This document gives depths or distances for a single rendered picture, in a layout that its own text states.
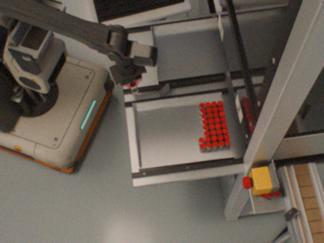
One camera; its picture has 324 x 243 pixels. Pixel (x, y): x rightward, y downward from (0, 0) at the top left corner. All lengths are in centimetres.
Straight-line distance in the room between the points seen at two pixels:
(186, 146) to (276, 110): 59
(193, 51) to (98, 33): 68
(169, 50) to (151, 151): 44
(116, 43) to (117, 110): 150
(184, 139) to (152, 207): 90
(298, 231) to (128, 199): 120
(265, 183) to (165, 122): 45
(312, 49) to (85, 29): 57
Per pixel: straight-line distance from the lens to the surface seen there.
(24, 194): 257
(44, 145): 231
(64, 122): 233
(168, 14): 193
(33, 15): 108
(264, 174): 137
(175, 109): 159
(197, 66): 168
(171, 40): 175
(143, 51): 117
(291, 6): 84
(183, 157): 152
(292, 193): 148
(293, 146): 131
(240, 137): 156
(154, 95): 163
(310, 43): 79
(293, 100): 99
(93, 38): 111
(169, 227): 236
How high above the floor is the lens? 232
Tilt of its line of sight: 66 degrees down
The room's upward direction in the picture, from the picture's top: 8 degrees counter-clockwise
